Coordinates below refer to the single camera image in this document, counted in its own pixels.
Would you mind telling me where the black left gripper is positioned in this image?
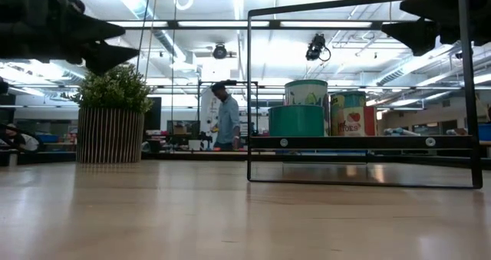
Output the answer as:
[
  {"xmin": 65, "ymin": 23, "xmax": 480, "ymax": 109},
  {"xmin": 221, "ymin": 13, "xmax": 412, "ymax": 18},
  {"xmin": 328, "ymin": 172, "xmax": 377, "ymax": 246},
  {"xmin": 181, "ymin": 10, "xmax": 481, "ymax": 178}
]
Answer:
[{"xmin": 0, "ymin": 0, "xmax": 140, "ymax": 76}]

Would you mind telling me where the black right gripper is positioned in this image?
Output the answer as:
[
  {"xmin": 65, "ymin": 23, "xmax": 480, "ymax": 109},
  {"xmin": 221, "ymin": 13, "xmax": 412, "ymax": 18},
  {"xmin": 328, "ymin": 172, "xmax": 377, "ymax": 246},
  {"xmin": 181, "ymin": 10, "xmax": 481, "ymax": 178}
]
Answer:
[{"xmin": 381, "ymin": 0, "xmax": 491, "ymax": 57}]

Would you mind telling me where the teal and yellow tin can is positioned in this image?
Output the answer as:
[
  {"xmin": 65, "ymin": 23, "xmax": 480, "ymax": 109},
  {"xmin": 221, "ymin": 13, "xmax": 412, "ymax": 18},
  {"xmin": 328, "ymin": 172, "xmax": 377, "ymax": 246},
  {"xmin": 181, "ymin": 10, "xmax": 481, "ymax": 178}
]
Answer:
[{"xmin": 329, "ymin": 91, "xmax": 367, "ymax": 137}]

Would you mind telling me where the mixed vegetables label tin can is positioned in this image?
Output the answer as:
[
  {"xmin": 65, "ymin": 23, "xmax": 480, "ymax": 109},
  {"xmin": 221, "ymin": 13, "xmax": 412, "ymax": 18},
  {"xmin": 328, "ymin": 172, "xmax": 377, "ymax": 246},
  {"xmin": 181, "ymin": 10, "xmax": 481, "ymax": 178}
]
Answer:
[{"xmin": 284, "ymin": 79, "xmax": 330, "ymax": 137}]

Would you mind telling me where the short teal tin can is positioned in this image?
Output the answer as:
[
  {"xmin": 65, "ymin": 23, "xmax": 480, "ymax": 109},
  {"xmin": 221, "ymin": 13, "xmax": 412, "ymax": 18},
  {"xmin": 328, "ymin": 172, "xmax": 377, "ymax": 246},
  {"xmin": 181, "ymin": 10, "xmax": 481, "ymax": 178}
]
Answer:
[{"xmin": 268, "ymin": 104, "xmax": 326, "ymax": 138}]

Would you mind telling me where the green plant in ribbed pot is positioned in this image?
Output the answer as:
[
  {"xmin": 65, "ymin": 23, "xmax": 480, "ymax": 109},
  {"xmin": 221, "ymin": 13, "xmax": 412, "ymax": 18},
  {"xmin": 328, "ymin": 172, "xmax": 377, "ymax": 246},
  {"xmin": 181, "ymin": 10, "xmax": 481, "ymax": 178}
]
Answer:
[{"xmin": 61, "ymin": 64, "xmax": 154, "ymax": 164}]

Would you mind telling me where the blue storage bin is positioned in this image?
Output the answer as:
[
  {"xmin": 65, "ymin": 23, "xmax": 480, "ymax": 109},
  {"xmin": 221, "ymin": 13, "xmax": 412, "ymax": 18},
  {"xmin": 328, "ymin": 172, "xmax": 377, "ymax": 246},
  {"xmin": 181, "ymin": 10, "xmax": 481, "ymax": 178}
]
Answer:
[
  {"xmin": 38, "ymin": 133, "xmax": 62, "ymax": 144},
  {"xmin": 477, "ymin": 123, "xmax": 491, "ymax": 142}
]

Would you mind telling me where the person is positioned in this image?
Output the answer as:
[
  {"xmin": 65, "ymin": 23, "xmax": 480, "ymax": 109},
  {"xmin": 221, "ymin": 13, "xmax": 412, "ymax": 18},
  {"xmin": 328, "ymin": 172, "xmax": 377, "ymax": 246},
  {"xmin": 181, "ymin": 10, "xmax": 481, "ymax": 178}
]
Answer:
[
  {"xmin": 3, "ymin": 123, "xmax": 39, "ymax": 153},
  {"xmin": 209, "ymin": 82, "xmax": 242, "ymax": 152}
]

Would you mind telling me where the white banner stand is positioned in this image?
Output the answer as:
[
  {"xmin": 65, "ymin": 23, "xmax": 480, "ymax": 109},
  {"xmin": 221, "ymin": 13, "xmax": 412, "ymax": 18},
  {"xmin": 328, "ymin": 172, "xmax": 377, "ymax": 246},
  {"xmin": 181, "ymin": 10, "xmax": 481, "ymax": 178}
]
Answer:
[{"xmin": 199, "ymin": 87, "xmax": 222, "ymax": 138}]

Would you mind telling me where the black overhead frame beam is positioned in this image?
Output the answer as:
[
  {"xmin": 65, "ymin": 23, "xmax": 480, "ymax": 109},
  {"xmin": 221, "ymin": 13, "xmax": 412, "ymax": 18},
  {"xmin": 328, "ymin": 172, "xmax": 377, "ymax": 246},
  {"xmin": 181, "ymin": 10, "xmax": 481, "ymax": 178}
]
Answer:
[{"xmin": 103, "ymin": 19, "xmax": 388, "ymax": 31}]

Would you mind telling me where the black wall screen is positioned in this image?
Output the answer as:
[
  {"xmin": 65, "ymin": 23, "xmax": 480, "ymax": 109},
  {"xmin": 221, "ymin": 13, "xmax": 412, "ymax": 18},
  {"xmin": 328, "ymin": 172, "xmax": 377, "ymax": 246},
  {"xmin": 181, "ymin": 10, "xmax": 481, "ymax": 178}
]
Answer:
[{"xmin": 143, "ymin": 97, "xmax": 163, "ymax": 131}]

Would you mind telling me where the black hanging overhead camera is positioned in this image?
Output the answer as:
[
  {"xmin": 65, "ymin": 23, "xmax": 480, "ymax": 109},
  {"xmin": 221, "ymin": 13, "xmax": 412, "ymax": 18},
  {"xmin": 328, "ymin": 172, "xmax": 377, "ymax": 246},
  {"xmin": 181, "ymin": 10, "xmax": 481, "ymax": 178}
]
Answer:
[{"xmin": 305, "ymin": 34, "xmax": 331, "ymax": 62}]

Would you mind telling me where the black aluminium table frame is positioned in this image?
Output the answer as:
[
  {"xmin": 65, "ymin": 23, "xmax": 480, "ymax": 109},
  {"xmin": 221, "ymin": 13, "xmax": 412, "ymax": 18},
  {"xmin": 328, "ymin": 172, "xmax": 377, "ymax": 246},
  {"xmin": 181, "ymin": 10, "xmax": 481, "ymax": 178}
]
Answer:
[{"xmin": 0, "ymin": 148, "xmax": 491, "ymax": 168}]

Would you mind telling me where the wooden shelf black metal frame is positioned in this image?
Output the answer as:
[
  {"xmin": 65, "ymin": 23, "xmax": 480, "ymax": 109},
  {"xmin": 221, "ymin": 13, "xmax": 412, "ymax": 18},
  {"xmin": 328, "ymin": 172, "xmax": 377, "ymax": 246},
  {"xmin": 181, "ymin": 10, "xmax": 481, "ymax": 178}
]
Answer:
[{"xmin": 246, "ymin": 0, "xmax": 484, "ymax": 190}]

